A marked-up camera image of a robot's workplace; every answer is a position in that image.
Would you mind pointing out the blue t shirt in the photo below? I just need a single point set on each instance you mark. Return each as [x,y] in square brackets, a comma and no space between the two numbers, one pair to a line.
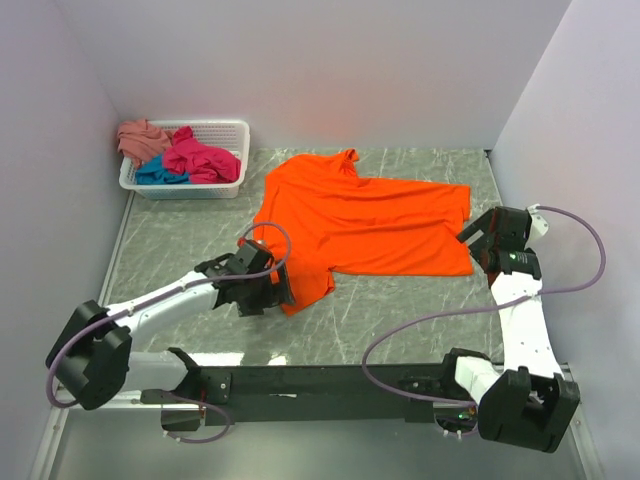
[159,171]

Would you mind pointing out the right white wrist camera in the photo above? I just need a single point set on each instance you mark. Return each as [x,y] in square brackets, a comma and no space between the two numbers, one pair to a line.
[539,226]

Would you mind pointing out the salmon pink t shirt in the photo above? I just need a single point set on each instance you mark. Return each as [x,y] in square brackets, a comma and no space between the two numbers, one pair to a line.
[141,141]

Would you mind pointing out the white plastic laundry basket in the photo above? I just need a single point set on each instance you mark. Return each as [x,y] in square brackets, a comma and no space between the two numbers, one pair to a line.
[231,135]

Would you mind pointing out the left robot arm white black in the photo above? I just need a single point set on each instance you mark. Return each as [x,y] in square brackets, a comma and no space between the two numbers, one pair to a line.
[94,358]

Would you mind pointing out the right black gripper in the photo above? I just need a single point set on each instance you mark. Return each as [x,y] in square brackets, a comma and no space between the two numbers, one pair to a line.
[484,224]

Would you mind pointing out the orange t shirt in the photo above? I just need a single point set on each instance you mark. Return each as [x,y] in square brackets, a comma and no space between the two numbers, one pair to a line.
[324,218]

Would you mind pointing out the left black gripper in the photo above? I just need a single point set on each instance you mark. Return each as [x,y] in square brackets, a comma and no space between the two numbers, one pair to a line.
[249,306]

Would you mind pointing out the black base beam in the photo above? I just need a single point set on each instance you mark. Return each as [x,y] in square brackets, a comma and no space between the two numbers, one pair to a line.
[306,393]

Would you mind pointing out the magenta t shirt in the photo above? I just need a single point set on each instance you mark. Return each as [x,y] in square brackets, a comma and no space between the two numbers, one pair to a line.
[203,164]

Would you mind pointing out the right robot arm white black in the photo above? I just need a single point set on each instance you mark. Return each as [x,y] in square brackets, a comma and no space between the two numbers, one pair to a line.
[529,403]

